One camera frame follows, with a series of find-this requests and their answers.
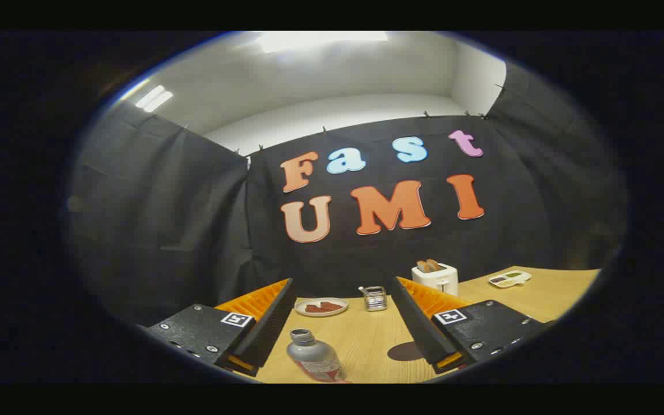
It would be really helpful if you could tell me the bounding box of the metal wire basket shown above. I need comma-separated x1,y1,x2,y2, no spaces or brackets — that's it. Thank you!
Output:
359,285,388,312

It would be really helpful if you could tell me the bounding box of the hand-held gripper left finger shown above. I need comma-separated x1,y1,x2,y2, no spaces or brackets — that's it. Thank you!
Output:
146,278,298,378

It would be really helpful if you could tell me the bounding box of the silver juice bottle red label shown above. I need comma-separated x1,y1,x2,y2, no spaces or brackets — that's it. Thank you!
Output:
286,329,349,383

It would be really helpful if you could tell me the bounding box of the wooden table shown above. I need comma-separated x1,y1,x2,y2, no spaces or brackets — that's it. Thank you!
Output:
234,266,601,384

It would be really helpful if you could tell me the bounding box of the white compartment tray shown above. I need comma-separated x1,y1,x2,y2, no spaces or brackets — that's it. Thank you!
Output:
488,270,532,288

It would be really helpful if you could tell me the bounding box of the dark brown round coaster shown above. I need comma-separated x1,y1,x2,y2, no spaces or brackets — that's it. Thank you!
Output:
387,341,425,362

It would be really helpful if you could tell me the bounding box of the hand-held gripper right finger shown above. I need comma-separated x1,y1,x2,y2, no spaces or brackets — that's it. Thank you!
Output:
390,277,546,374

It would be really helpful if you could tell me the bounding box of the white toaster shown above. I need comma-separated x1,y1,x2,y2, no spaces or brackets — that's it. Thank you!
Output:
412,259,459,297

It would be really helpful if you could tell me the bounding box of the white round plate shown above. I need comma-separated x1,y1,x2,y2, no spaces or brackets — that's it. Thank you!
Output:
294,297,349,318

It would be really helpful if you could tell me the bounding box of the ceiling light panel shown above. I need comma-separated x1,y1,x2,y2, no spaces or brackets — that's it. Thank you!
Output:
135,85,174,113
257,32,390,54

